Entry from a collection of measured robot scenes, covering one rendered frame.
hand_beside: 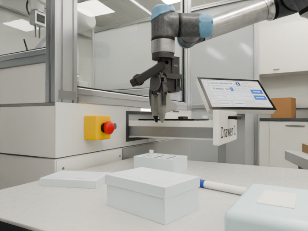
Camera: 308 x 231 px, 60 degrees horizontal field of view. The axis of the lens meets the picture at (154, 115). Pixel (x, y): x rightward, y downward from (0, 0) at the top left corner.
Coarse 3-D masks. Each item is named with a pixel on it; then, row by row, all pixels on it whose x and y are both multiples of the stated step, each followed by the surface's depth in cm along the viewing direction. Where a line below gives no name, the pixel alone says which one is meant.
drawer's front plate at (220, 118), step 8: (216, 112) 82; (224, 112) 88; (232, 112) 100; (216, 120) 82; (224, 120) 88; (232, 120) 100; (216, 128) 82; (224, 128) 88; (216, 136) 82; (232, 136) 100; (216, 144) 82
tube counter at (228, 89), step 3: (225, 87) 192; (228, 87) 193; (231, 87) 193; (234, 87) 194; (237, 87) 195; (228, 90) 190; (231, 90) 191; (234, 90) 192; (237, 90) 192; (240, 90) 193; (243, 90) 194; (246, 90) 195
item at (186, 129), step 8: (136, 120) 108; (136, 128) 97; (144, 128) 96; (152, 128) 94; (160, 128) 93; (168, 128) 91; (176, 128) 90; (184, 128) 88; (192, 128) 87; (200, 128) 86; (208, 128) 85; (136, 136) 97; (144, 136) 96; (152, 136) 94; (160, 136) 93; (168, 136) 91; (176, 136) 90; (184, 136) 88; (192, 136) 87; (200, 136) 86; (208, 136) 85
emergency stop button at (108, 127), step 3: (105, 123) 77; (108, 123) 77; (111, 123) 78; (105, 126) 76; (108, 126) 76; (111, 126) 77; (114, 126) 79; (105, 129) 76; (108, 129) 76; (111, 129) 77; (105, 132) 77; (108, 132) 77; (111, 132) 78
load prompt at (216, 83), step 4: (208, 80) 193; (212, 84) 191; (216, 84) 192; (220, 84) 193; (224, 84) 194; (228, 84) 195; (232, 84) 196; (236, 84) 197; (240, 84) 198; (244, 84) 199
